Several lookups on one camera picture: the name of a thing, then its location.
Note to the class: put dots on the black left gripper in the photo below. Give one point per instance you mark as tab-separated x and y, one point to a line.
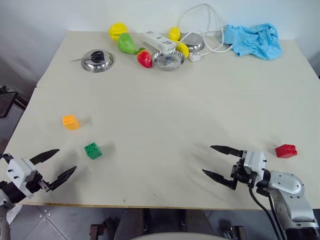
36	182

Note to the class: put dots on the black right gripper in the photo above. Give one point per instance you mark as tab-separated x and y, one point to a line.
241	173

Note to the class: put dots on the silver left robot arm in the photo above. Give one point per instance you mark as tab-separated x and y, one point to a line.
10	193

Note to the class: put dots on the green toy brick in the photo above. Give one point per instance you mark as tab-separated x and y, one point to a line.
93	151

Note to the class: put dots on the orange toy brick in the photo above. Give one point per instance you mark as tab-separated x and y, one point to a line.
70	123

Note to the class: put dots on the red toy brick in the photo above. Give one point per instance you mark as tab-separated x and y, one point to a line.
286	151

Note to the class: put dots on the black stand beside table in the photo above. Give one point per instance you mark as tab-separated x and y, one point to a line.
6	102

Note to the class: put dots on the thin metal stick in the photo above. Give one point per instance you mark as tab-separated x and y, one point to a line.
77	59

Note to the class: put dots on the upturned steel bowl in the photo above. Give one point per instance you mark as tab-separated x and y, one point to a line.
97	65

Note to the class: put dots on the white power plug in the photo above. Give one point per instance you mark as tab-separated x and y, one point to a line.
195	56

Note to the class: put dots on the shallow steel dish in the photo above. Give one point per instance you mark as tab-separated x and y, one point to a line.
168	62

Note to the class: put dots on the yellow toy banana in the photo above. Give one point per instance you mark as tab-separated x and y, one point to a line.
183	49

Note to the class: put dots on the small steel bowl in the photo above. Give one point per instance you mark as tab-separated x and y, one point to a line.
193	42

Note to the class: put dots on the light blue cloth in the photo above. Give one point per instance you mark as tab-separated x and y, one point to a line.
255	41

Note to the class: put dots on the red toy strawberry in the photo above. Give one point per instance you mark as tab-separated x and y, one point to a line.
145	58

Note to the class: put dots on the white power strip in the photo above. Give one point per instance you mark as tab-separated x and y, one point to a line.
158	41

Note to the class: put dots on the yellow toy lemon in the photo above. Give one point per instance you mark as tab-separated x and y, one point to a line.
174	33

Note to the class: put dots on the green toy pear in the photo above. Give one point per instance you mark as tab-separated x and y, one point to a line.
126	45

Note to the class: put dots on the yellow toy bell pepper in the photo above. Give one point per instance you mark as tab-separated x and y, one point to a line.
117	31

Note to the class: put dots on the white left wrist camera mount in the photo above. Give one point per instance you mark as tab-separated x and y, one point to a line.
20	172

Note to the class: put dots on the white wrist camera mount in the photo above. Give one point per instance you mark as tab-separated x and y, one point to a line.
20	172
257	160

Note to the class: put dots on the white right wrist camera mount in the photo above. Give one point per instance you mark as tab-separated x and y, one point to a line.
257	160

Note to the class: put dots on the rusty metal bracket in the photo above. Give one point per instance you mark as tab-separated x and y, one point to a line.
98	230
235	231

